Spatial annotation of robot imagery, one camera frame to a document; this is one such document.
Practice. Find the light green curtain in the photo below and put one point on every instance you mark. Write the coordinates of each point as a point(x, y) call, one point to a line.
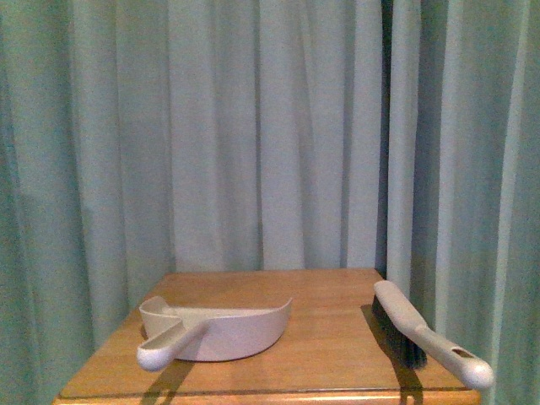
point(143, 137)

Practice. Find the beige hand brush black bristles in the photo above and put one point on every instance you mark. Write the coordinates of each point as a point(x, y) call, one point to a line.
point(412, 341)

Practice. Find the beige plastic dustpan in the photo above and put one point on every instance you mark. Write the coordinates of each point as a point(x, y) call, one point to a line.
point(206, 334)

